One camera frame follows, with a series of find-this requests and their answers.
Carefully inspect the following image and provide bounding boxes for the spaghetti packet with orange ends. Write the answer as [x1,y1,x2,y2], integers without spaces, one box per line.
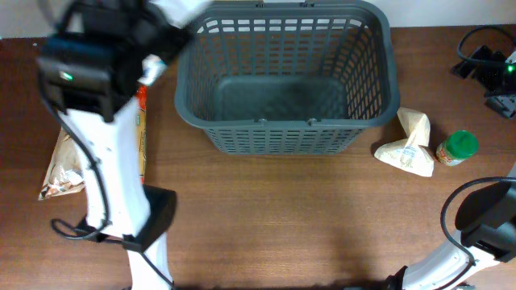
[135,85,147,182]

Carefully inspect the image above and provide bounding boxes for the grey plastic shopping basket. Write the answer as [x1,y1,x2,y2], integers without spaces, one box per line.
[175,1,400,155]

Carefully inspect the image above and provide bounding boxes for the white tissue multipack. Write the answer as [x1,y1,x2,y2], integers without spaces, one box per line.
[138,54,167,86]

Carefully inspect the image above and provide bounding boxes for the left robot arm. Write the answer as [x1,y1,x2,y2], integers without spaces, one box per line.
[37,1,191,289]

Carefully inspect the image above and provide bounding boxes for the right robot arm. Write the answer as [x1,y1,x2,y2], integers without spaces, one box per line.
[382,176,515,290]

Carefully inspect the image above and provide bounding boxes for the green lidded spice jar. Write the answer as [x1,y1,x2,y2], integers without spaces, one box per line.
[435,130,479,166]

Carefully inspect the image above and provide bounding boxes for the beige paper flour bag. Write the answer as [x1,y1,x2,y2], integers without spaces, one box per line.
[374,107,435,177]

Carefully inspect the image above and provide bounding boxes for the crumpled brown snack bag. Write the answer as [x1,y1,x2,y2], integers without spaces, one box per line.
[39,129,85,201]

